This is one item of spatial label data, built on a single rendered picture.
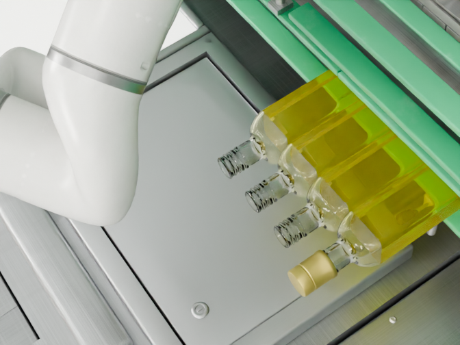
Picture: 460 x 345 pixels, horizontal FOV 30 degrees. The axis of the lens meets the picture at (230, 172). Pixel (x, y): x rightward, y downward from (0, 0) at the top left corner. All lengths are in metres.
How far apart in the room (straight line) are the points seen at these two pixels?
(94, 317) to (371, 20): 0.50
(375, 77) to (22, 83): 0.41
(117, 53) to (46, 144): 0.12
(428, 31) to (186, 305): 0.44
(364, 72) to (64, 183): 0.43
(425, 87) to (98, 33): 0.38
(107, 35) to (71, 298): 0.52
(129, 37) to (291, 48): 0.52
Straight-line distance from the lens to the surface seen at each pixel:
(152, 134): 1.23
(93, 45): 0.69
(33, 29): 1.41
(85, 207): 0.75
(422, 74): 0.94
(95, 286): 1.13
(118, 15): 0.68
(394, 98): 1.01
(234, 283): 1.10
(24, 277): 1.19
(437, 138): 0.98
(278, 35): 1.20
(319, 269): 0.94
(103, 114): 0.69
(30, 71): 0.86
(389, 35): 0.97
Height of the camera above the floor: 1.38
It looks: 14 degrees down
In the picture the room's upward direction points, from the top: 122 degrees counter-clockwise
